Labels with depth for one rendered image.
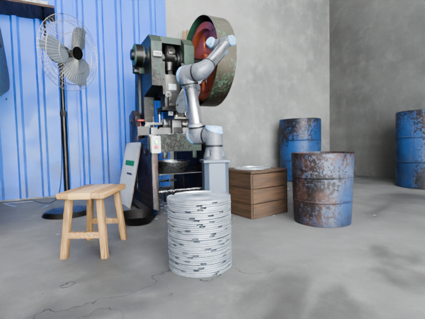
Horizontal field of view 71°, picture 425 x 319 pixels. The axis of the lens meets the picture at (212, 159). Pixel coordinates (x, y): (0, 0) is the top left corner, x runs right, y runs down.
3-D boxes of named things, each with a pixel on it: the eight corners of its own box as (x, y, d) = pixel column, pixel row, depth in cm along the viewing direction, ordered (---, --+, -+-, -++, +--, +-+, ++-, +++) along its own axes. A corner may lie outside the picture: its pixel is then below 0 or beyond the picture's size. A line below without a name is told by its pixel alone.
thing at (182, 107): (198, 102, 261) (198, 102, 261) (202, 75, 238) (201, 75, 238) (175, 119, 245) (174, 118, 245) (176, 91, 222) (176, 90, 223)
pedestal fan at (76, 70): (110, 216, 238) (101, 11, 230) (12, 228, 209) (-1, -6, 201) (95, 193, 349) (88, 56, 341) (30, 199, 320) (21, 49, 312)
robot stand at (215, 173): (232, 227, 198) (231, 159, 196) (205, 229, 195) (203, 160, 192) (226, 220, 216) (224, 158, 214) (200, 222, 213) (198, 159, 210)
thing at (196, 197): (240, 193, 143) (240, 192, 143) (211, 206, 118) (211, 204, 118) (189, 190, 157) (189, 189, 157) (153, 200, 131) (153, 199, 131)
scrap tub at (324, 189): (369, 223, 201) (369, 151, 199) (323, 232, 182) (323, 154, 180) (320, 211, 239) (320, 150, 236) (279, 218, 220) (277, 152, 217)
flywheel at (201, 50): (214, 115, 311) (248, 70, 251) (196, 115, 302) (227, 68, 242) (200, 60, 336) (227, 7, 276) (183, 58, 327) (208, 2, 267)
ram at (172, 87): (183, 106, 264) (181, 72, 262) (166, 106, 257) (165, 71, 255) (176, 109, 279) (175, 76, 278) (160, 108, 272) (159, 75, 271)
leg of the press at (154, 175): (160, 214, 239) (157, 100, 234) (147, 216, 233) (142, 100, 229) (135, 197, 321) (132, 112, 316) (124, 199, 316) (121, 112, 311)
